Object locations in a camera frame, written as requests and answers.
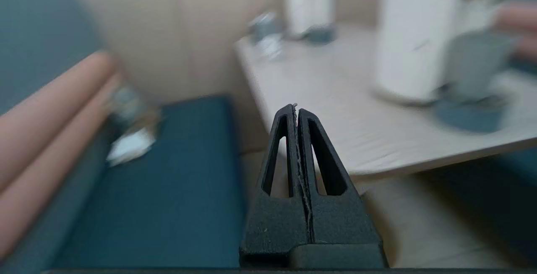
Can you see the dark drink dispenser white base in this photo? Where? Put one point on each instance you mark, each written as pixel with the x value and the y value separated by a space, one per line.
pixel 308 5

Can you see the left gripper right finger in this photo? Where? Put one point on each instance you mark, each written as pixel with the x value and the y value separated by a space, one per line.
pixel 340 219

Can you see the large blue perforated drip tray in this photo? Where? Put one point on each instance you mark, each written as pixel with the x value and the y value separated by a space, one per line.
pixel 470 114

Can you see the clear snack packet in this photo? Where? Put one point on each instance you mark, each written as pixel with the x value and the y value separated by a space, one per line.
pixel 132 108

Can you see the grey plastic cup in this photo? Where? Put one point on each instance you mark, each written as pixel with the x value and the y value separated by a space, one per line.
pixel 474 66

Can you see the clear water dispenser white base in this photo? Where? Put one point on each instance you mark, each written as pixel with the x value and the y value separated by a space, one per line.
pixel 415 39

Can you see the blue sofa with snack packet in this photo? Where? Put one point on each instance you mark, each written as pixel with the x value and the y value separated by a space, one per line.
pixel 168 190

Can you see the small clear glass bottle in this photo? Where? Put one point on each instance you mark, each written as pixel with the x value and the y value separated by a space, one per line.
pixel 270 43

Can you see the pink bolster on empty sofa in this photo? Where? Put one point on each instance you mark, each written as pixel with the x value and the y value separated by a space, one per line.
pixel 518 26

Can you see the pink bolster beside snack packet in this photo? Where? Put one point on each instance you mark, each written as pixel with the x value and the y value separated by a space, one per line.
pixel 46 131

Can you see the white folded napkins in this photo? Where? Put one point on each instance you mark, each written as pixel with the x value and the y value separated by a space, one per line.
pixel 131 146

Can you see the small blue perforated drip tray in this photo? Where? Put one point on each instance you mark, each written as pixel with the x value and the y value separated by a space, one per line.
pixel 321 35

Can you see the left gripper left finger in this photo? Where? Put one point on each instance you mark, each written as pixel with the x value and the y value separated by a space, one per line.
pixel 272 228

